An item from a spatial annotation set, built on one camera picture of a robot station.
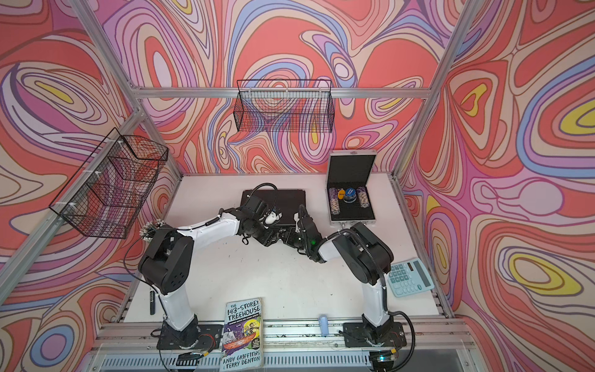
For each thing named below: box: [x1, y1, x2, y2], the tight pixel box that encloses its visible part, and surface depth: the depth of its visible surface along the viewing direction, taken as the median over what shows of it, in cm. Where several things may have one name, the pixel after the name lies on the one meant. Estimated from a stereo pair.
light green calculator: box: [387, 258, 435, 298], surface depth 84 cm
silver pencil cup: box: [138, 218, 166, 243], surface depth 82 cm
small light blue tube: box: [319, 314, 329, 338], surface depth 75 cm
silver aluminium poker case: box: [325, 149, 378, 226], surface depth 107 cm
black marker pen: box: [149, 290, 155, 316], surface depth 82 cm
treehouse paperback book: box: [219, 296, 265, 372], surface depth 73 cm
